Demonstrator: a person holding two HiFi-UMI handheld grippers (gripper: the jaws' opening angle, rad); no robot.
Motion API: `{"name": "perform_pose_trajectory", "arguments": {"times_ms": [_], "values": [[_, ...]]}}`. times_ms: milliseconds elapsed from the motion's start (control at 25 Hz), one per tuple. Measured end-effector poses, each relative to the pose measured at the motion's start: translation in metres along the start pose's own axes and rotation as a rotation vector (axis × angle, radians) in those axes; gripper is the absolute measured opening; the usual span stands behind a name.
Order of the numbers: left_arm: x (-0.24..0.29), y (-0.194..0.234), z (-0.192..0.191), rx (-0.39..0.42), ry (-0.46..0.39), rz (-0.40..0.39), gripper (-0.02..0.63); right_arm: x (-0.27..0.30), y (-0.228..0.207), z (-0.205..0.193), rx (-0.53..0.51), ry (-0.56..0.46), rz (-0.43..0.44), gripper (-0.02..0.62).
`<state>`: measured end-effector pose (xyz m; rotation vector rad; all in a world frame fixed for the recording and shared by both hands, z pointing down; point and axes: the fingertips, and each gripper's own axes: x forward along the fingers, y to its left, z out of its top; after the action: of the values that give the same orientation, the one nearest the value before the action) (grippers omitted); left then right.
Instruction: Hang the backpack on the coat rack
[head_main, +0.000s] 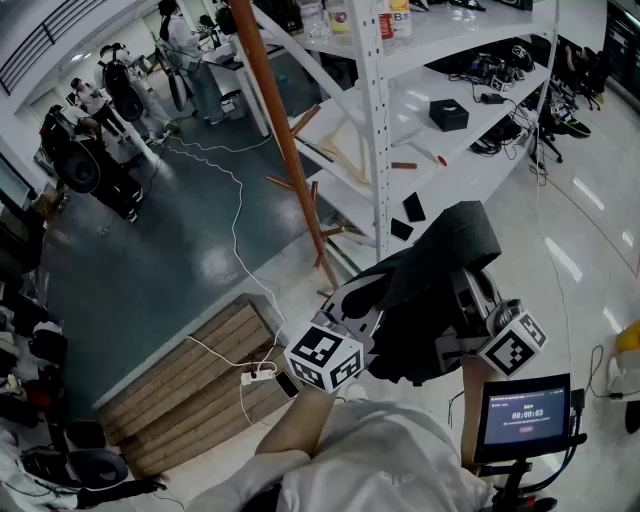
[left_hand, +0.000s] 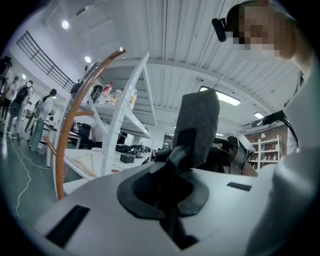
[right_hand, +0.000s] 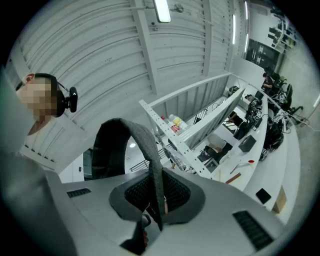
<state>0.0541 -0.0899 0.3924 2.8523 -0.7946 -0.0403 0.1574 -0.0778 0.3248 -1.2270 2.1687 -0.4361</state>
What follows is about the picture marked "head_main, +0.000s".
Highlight black phone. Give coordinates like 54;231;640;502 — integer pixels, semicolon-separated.
389;217;416;242
402;192;427;224

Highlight orange wooden coat stand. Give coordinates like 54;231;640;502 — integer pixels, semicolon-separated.
227;0;347;297

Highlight spare hand-held gripper device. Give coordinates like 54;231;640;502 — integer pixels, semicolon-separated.
467;49;534;95

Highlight black cable bundle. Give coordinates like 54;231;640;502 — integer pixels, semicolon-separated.
469;122;524;156

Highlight person's white shirt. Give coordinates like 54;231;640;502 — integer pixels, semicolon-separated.
184;397;501;512

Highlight white metal shelving unit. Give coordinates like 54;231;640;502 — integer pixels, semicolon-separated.
234;0;561;261

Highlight white power strip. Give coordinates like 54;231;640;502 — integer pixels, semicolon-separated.
240;368;278;387

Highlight light wooden slats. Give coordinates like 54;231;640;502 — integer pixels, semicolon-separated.
317;119;374;187

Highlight wooden pallet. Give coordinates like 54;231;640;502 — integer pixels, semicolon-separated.
96;293;301;476

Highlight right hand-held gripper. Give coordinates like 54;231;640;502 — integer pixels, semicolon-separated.
433;267;549;378

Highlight black oval equipment pack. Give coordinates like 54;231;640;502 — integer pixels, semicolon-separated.
52;139;101;195
59;448;130;487
102;59;146;124

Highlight red label bottle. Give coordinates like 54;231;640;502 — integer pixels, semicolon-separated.
377;0;395;40

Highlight person's left forearm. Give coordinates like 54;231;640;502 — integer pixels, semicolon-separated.
254;383;354;459

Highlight yellow cap bottle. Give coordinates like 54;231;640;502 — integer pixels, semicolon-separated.
389;0;414;37

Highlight black box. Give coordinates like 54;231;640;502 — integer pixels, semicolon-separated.
428;98;470;133

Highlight person's right forearm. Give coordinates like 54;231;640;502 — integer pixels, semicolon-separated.
459;355;495;471

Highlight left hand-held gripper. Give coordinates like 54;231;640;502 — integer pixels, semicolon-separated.
283;272;396;394

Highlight long white cable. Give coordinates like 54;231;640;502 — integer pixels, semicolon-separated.
162;132;289;374

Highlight small black monitor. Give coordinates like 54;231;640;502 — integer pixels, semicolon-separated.
472;372;574;465

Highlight phone with light case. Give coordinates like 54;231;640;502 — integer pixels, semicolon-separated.
274;369;301;400

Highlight yellow label bottle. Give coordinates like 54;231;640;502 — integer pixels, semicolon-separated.
327;0;351;35

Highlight black office chair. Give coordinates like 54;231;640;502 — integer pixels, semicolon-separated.
567;44;609;111

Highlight yellow object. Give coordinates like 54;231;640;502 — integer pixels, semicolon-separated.
615;321;640;354

